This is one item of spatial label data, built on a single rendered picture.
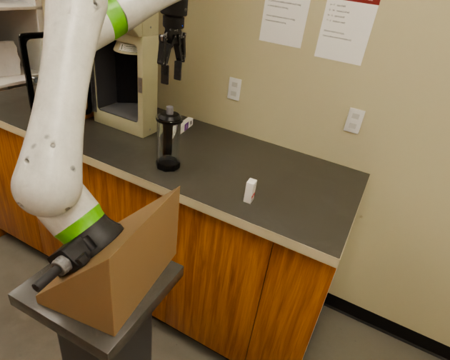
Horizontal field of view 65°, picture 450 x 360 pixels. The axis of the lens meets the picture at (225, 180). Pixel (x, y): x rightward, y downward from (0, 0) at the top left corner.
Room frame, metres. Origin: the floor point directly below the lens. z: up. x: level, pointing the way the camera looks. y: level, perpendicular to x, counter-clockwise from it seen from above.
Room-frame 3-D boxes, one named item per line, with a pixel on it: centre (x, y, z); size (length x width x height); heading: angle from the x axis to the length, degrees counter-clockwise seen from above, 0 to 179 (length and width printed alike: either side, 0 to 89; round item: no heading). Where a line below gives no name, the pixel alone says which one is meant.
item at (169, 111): (1.33, 0.25, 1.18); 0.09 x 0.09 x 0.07
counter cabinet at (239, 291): (1.62, 0.39, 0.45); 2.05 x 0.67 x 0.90; 66
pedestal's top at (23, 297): (0.67, 0.29, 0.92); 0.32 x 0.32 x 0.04; 68
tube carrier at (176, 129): (1.33, 0.25, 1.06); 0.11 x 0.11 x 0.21
